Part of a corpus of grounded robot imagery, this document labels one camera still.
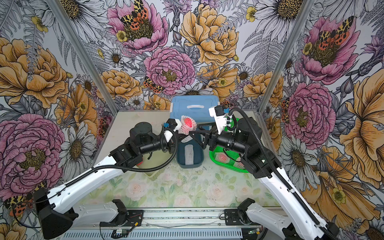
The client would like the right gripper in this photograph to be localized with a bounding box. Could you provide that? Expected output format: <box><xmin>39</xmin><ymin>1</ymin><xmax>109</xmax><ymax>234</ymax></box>
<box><xmin>189</xmin><ymin>123</ymin><xmax>249</xmax><ymax>155</ymax></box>

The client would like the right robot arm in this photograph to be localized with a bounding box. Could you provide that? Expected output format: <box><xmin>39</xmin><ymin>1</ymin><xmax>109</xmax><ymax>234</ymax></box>
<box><xmin>189</xmin><ymin>116</ymin><xmax>339</xmax><ymax>240</ymax></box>

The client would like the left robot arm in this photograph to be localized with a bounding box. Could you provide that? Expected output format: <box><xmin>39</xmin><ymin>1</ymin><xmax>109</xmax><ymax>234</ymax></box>
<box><xmin>33</xmin><ymin>119</ymin><xmax>182</xmax><ymax>240</ymax></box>

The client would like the dark teal plastic tray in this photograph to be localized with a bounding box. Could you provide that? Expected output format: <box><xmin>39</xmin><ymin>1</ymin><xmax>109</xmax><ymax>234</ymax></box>
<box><xmin>177</xmin><ymin>140</ymin><xmax>204</xmax><ymax>169</ymax></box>

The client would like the pale green perforated basket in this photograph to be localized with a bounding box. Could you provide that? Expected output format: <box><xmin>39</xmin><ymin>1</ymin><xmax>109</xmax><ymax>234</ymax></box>
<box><xmin>136</xmin><ymin>151</ymin><xmax>172</xmax><ymax>181</ymax></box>

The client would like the netted apple in basket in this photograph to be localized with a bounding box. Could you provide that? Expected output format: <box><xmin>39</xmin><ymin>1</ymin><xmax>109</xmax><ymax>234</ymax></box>
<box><xmin>215</xmin><ymin>152</ymin><xmax>230</xmax><ymax>164</ymax></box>
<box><xmin>234</xmin><ymin>162</ymin><xmax>245</xmax><ymax>170</ymax></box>

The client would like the blue lidded storage box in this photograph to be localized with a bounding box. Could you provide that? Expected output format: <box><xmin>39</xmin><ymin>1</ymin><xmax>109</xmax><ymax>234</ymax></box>
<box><xmin>170</xmin><ymin>95</ymin><xmax>220</xmax><ymax>124</ymax></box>

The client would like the bright green perforated basket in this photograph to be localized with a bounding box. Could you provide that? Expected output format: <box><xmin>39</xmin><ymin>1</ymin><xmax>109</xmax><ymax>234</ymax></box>
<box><xmin>209</xmin><ymin>116</ymin><xmax>261</xmax><ymax>174</ymax></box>

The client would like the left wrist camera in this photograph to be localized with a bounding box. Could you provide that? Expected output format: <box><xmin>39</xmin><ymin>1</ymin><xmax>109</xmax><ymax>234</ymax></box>
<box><xmin>163</xmin><ymin>119</ymin><xmax>182</xmax><ymax>143</ymax></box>

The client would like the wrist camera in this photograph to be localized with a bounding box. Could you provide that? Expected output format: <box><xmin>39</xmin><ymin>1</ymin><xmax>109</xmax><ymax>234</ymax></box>
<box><xmin>209</xmin><ymin>105</ymin><xmax>231</xmax><ymax>135</ymax></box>
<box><xmin>163</xmin><ymin>119</ymin><xmax>182</xmax><ymax>143</ymax></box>

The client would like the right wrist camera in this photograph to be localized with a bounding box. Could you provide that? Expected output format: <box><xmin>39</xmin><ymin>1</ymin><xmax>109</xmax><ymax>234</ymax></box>
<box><xmin>209</xmin><ymin>105</ymin><xmax>231</xmax><ymax>135</ymax></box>

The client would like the right black cable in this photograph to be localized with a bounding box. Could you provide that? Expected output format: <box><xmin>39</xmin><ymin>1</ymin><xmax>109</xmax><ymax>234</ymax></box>
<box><xmin>224</xmin><ymin>107</ymin><xmax>340</xmax><ymax>240</ymax></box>

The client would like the black cable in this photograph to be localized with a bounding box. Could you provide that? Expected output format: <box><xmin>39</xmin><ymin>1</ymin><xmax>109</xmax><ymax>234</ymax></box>
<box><xmin>224</xmin><ymin>107</ymin><xmax>340</xmax><ymax>240</ymax></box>
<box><xmin>11</xmin><ymin>127</ymin><xmax>180</xmax><ymax>229</ymax></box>

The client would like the left black cable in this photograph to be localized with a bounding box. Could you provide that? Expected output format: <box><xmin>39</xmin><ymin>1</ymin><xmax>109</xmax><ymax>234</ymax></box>
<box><xmin>11</xmin><ymin>127</ymin><xmax>180</xmax><ymax>229</ymax></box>

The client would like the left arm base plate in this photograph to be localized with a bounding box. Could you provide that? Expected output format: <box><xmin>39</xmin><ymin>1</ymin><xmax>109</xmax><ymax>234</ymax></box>
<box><xmin>100</xmin><ymin>210</ymin><xmax>144</xmax><ymax>227</ymax></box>

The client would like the aluminium front rail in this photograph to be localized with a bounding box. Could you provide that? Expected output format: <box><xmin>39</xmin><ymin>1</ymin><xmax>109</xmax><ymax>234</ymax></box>
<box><xmin>59</xmin><ymin>207</ymin><xmax>281</xmax><ymax>240</ymax></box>

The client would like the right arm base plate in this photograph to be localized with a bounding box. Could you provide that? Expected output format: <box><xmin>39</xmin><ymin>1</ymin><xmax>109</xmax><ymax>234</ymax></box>
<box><xmin>224</xmin><ymin>209</ymin><xmax>260</xmax><ymax>226</ymax></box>

